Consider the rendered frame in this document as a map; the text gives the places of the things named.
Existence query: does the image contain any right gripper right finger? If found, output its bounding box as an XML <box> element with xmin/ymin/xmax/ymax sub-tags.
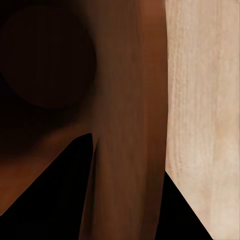
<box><xmin>155</xmin><ymin>172</ymin><xmax>213</xmax><ymax>240</ymax></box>

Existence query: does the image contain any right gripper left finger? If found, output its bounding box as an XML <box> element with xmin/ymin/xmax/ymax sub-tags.
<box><xmin>0</xmin><ymin>133</ymin><xmax>94</xmax><ymax>240</ymax></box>

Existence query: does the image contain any trash can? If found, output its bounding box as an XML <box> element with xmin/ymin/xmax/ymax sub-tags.
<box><xmin>0</xmin><ymin>0</ymin><xmax>168</xmax><ymax>240</ymax></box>

